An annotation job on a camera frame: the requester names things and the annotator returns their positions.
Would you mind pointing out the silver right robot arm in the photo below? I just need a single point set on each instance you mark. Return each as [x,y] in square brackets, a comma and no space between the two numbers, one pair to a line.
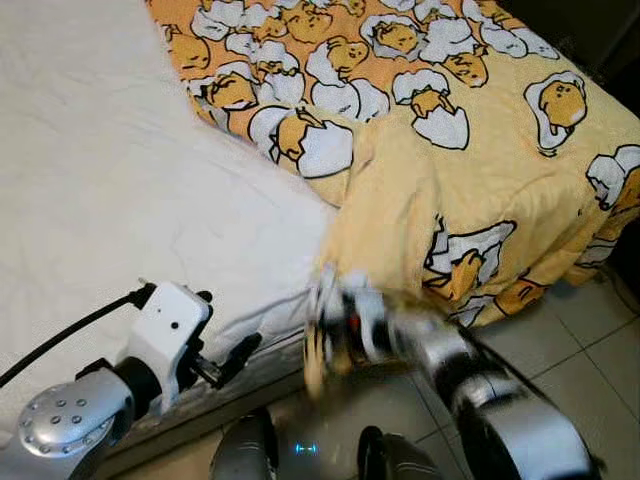
[510,420]

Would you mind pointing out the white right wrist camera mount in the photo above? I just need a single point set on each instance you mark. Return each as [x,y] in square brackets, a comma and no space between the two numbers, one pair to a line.
[368,305]

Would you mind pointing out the white quilted mattress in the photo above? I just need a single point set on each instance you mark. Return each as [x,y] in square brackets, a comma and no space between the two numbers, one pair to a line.
[120,180]

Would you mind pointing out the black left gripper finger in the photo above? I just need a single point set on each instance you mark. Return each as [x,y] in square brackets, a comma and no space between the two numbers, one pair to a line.
[204,296]
[240,358]

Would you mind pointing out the grey left robot leg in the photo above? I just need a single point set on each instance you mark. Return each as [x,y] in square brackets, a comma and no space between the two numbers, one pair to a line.
[245,455]

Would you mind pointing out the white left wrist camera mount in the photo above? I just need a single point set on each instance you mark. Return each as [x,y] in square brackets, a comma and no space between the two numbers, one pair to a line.
[170,325]

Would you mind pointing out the yellow cartoon egg duvet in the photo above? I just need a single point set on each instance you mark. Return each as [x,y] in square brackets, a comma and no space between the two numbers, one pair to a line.
[480,170]

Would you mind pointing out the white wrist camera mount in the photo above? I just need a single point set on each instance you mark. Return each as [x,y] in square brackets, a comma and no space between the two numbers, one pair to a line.
[368,305]
[170,325]

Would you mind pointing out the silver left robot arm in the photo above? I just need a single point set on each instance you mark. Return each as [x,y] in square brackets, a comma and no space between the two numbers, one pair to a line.
[70,420]

